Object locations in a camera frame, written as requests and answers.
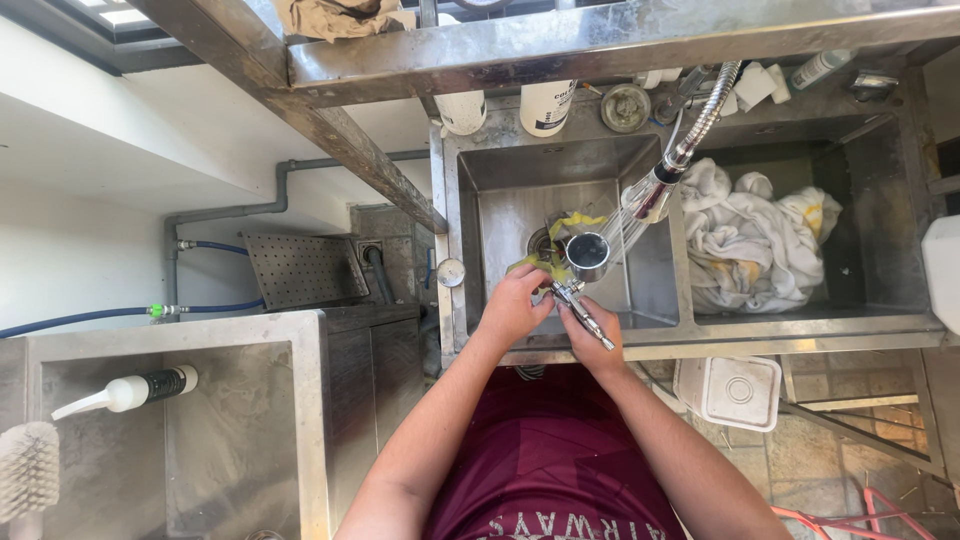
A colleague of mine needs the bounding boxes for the person's left hand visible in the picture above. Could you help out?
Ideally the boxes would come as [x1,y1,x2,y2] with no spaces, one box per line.
[474,264,560,354]

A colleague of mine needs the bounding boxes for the person's right hand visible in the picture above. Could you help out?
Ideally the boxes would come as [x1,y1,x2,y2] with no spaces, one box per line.
[556,294,628,376]

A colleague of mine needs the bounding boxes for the chrome spray gun with cup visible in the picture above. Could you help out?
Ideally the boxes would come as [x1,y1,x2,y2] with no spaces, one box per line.
[549,231,617,352]

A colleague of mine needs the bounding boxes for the yellow cloth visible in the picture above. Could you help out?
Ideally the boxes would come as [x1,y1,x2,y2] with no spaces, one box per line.
[506,211,609,288]

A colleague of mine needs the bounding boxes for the round metal sink plug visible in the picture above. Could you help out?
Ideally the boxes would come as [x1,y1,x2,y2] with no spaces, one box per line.
[435,257,468,290]

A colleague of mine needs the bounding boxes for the stainless steel double sink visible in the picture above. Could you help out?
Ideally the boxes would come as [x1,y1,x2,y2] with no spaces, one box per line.
[429,66,948,369]

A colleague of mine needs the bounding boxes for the maroon shirt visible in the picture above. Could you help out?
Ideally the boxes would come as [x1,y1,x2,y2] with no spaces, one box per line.
[422,364,688,540]

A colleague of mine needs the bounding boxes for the white square plastic bucket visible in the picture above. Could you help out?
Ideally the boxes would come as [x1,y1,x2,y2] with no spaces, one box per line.
[672,354,784,434]

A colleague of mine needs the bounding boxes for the stainless steel cabinet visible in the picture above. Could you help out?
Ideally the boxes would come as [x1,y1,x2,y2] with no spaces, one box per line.
[321,303,426,530]

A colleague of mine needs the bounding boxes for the pile of white towels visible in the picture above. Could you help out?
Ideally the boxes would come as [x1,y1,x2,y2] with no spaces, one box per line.
[678,157,845,316]

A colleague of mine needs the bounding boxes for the plain white bottle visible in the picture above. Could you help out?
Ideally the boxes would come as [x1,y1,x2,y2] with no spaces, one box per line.
[434,90,488,137]

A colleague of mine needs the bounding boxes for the white bottle with dark label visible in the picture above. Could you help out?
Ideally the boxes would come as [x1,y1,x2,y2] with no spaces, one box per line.
[519,78,579,139]

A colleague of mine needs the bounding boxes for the perforated metal tray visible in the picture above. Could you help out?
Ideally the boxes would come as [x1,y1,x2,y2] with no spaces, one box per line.
[240,230,371,312]

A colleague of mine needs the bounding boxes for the round grey dirty container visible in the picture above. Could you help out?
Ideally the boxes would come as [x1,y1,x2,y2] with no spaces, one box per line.
[600,82,653,135]

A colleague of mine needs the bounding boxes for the stainless steel overhead shelf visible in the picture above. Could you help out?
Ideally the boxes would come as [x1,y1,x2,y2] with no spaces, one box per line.
[127,0,960,235]

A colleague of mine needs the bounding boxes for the white sponge blocks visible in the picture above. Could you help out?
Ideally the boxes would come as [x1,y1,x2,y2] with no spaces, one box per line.
[720,61,793,117]

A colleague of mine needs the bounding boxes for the stainless steel side basin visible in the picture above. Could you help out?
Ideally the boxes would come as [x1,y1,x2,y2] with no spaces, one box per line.
[0,310,333,540]

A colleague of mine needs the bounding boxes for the crumpled brown cloth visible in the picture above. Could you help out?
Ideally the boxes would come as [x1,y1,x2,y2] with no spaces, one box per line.
[273,0,418,43]

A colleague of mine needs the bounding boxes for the clear spray bottle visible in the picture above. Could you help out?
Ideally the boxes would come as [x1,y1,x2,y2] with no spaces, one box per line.
[787,48,860,93]

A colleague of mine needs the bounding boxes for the white plastic canister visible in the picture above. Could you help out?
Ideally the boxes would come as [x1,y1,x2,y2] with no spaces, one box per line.
[920,215,960,336]

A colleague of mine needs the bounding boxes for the white squeeze bottle black label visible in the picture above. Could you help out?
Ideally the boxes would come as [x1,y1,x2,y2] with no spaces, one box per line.
[50,364,201,423]

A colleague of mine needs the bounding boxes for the white bristle brush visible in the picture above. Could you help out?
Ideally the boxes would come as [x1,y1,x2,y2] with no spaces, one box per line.
[0,420,62,540]

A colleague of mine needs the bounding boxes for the black drain hose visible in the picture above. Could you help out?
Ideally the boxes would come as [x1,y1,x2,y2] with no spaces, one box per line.
[362,243,396,306]

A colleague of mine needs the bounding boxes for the chrome spray faucet with hose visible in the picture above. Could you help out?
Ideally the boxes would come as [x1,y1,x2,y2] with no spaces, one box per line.
[621,60,744,226]

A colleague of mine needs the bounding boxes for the metal lower rack frame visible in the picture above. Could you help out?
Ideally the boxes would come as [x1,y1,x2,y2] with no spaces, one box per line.
[778,351,948,480]

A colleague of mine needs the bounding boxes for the short blue hose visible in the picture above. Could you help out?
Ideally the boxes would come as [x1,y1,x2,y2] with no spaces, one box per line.
[177,238,251,258]

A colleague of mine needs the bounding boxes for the grey wall pipe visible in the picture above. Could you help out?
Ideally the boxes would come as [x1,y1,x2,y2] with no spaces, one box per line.
[163,149,432,309]

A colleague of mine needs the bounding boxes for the pink hose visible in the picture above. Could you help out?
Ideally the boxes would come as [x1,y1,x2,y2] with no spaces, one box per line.
[771,486,940,540]

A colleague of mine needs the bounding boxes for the chrome tap handle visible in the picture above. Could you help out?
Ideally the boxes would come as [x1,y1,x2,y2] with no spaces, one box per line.
[850,70,900,104]

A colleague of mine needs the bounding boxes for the long blue hose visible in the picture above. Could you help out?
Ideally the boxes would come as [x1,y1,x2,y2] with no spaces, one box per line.
[0,297,267,341]

